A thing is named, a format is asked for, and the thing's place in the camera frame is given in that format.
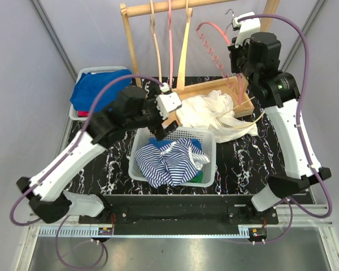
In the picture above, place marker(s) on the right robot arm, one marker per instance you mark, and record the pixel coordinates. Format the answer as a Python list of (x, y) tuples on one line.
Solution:
[(257, 58)]

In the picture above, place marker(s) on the white centre basket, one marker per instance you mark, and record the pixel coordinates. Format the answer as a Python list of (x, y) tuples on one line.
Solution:
[(206, 138)]

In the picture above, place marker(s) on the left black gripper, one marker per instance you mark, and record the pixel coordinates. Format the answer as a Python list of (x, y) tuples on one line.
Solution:
[(157, 129)]

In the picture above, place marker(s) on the white basket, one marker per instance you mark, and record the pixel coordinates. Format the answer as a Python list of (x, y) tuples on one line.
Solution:
[(206, 138), (73, 114)]

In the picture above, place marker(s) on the folded blue cloth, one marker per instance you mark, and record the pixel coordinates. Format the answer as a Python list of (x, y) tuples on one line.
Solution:
[(89, 85)]

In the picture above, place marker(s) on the blue white striped top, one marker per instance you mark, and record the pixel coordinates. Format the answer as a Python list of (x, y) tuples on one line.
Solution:
[(173, 164)]

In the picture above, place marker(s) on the beige plastic hanger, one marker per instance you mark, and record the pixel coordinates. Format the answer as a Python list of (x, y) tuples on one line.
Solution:
[(154, 37)]

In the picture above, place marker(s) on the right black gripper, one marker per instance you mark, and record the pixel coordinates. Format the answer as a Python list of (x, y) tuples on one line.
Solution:
[(234, 50)]

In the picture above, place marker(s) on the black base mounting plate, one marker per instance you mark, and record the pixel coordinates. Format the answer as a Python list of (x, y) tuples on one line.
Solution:
[(182, 215)]

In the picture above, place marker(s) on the cream wooden hanger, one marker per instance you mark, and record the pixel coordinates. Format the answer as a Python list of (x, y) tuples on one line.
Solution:
[(182, 63)]

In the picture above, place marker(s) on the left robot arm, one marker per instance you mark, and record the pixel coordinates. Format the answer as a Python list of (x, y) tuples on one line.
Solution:
[(132, 109)]

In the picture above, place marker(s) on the green tank top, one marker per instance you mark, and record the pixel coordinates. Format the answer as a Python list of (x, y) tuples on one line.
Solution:
[(197, 178)]

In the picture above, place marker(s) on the pink red folded clothes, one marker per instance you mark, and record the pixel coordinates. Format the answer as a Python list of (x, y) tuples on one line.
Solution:
[(82, 113)]

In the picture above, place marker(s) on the white tank top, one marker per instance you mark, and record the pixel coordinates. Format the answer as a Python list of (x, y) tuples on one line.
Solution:
[(197, 112)]

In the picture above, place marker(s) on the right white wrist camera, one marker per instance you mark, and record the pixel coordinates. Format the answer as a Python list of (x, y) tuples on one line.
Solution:
[(246, 28)]

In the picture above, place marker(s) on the white rear basket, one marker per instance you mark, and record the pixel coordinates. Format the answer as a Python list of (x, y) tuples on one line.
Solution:
[(73, 114)]

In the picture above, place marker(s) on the blue tank top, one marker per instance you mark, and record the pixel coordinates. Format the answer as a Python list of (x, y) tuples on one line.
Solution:
[(162, 143)]

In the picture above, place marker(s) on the cream hanger under white top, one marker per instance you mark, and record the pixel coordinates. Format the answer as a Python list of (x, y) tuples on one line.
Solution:
[(243, 113)]

